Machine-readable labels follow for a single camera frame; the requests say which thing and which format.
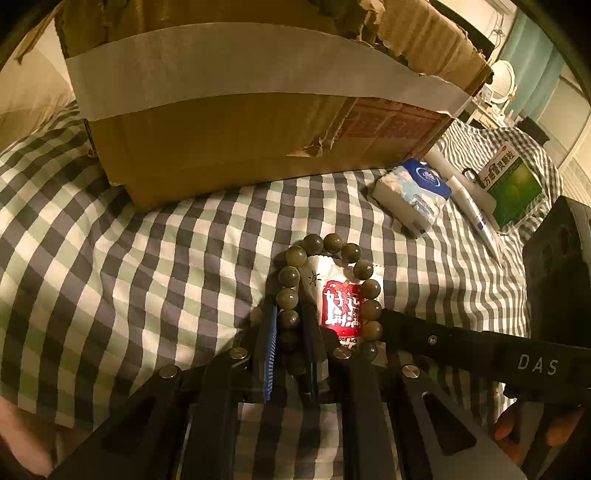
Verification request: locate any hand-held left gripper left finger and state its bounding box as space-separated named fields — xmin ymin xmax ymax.
xmin=46 ymin=302 xmax=280 ymax=480

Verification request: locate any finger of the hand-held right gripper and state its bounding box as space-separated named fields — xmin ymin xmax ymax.
xmin=381 ymin=309 xmax=491 ymax=378

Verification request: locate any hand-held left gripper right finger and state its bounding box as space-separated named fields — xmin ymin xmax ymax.
xmin=300 ymin=305 xmax=514 ymax=480

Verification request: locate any dark bead bracelet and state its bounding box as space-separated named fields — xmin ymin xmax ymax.
xmin=276 ymin=233 xmax=385 ymax=377

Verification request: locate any red white small packet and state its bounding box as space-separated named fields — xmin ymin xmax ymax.
xmin=302 ymin=256 xmax=386 ymax=346

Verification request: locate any brown cardboard box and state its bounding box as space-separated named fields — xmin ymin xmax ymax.
xmin=54 ymin=0 xmax=492 ymax=209

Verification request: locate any person's right hand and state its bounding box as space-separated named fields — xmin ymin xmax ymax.
xmin=493 ymin=401 xmax=583 ymax=468

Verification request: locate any green medicine box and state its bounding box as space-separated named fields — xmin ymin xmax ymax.
xmin=475 ymin=144 xmax=548 ymax=232

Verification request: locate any white cosmetic tube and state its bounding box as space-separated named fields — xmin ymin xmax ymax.
xmin=450 ymin=178 xmax=499 ymax=252

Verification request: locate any blue tissue pack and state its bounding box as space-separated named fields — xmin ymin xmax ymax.
xmin=373 ymin=158 xmax=452 ymax=238

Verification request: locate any green checked bed sheet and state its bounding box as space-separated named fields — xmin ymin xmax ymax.
xmin=0 ymin=99 xmax=566 ymax=480

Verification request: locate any white bottle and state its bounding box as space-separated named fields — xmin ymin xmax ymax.
xmin=424 ymin=148 xmax=458 ymax=186

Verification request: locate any white vanity table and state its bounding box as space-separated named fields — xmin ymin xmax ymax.
xmin=470 ymin=92 xmax=514 ymax=129

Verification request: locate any narrow green curtain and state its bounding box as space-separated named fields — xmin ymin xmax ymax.
xmin=501 ymin=11 xmax=566 ymax=112

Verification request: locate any person's leg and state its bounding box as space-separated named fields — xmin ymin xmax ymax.
xmin=0 ymin=396 xmax=57 ymax=477

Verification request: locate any black wall television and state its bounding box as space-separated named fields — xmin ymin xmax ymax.
xmin=455 ymin=28 xmax=496 ymax=61

